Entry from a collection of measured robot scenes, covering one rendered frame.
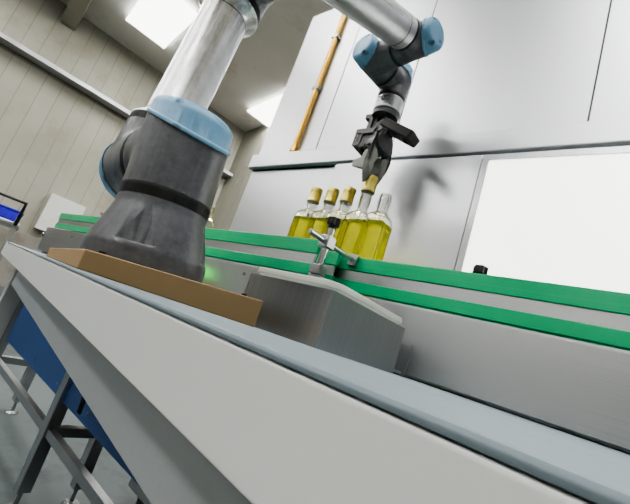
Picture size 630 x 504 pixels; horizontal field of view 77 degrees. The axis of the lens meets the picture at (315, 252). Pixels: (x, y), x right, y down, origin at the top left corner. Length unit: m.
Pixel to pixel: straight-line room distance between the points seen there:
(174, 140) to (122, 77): 7.23
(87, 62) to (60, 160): 1.61
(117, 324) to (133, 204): 0.30
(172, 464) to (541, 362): 0.56
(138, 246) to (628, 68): 1.07
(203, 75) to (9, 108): 6.61
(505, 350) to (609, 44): 0.81
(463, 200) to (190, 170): 0.70
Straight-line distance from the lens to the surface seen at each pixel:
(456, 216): 1.02
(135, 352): 0.19
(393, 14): 0.96
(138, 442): 0.28
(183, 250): 0.50
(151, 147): 0.54
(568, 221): 0.96
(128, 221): 0.50
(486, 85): 1.27
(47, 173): 7.19
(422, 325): 0.75
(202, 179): 0.53
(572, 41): 1.28
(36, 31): 7.68
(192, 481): 0.22
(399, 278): 0.82
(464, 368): 0.72
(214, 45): 0.78
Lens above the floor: 0.75
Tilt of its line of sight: 12 degrees up
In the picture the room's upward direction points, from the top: 19 degrees clockwise
